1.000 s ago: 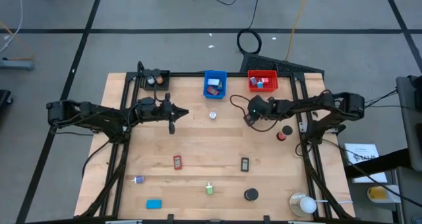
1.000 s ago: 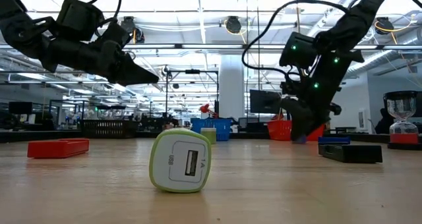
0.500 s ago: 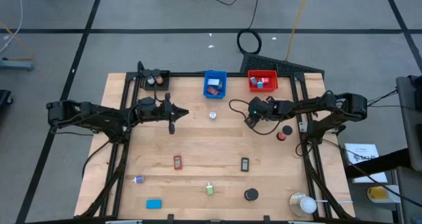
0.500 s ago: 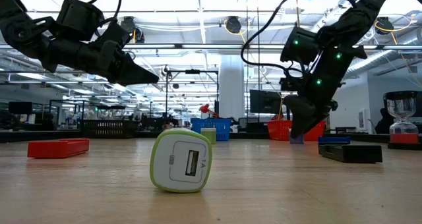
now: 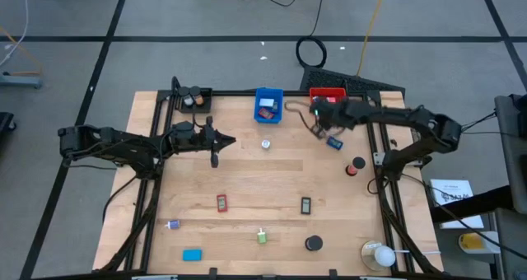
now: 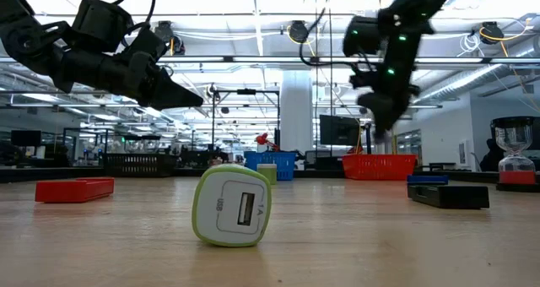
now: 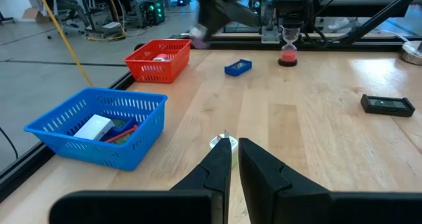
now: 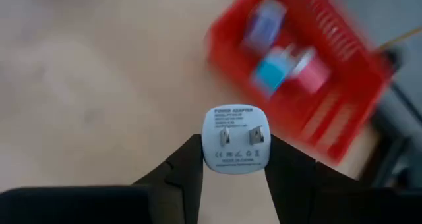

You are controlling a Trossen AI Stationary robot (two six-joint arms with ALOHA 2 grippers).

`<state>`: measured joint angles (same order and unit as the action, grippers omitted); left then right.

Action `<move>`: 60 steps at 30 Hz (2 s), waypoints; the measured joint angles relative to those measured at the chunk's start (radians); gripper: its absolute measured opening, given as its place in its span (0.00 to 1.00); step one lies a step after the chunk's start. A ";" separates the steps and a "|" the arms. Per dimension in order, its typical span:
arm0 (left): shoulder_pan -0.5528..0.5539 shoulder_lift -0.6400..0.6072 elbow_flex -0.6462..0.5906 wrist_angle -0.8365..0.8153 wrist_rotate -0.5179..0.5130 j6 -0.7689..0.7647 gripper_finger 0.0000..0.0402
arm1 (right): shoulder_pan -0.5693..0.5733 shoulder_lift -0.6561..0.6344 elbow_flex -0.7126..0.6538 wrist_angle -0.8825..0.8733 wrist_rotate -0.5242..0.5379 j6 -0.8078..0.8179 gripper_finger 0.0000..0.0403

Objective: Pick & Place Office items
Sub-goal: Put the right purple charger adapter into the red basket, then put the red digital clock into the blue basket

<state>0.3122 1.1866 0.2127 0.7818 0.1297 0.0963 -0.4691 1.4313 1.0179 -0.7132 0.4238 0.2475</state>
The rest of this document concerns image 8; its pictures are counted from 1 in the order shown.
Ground red plastic basket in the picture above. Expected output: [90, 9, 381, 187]
[206, 0, 395, 165]

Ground purple white USB wall charger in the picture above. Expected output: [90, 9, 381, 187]
[200, 104, 272, 175]
[242, 0, 287, 53]

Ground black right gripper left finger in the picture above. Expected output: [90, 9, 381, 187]
[0, 134, 204, 224]

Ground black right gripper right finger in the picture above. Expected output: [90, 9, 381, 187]
[265, 134, 422, 224]

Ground yellow cable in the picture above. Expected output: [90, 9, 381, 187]
[378, 26, 422, 52]

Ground cyan white USB wall charger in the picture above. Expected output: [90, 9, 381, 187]
[252, 47, 296, 95]

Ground red white USB wall charger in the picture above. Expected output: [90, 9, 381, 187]
[289, 49, 332, 93]

